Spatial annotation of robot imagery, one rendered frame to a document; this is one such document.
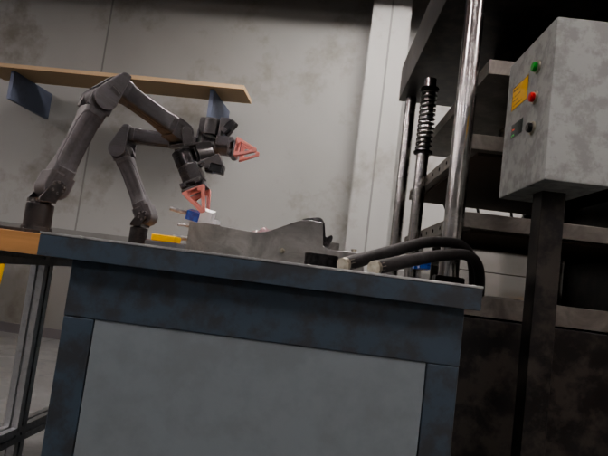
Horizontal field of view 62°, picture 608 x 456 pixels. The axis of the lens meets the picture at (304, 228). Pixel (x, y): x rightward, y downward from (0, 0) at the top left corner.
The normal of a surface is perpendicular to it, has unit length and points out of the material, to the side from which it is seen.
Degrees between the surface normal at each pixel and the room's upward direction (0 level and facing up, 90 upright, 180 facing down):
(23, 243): 90
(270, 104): 90
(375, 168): 90
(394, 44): 90
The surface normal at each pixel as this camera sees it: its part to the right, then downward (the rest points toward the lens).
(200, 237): -0.03, -0.09
